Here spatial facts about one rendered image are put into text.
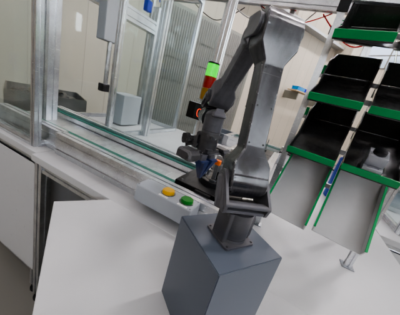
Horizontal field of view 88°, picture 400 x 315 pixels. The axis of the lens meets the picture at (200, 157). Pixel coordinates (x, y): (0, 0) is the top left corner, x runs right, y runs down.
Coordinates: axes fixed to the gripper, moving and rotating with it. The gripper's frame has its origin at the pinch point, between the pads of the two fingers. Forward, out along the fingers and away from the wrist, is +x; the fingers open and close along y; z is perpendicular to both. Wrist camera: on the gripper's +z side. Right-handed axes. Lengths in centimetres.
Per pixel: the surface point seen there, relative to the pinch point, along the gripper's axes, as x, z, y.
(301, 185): -1.1, -22.2, -26.3
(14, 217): 64, 86, 38
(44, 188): 36, 63, 29
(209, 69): -31.4, 25.7, -19.3
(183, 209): 11.7, -3.1, 6.7
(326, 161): -12.5, -27.5, -19.0
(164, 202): 12.5, 3.2, 9.0
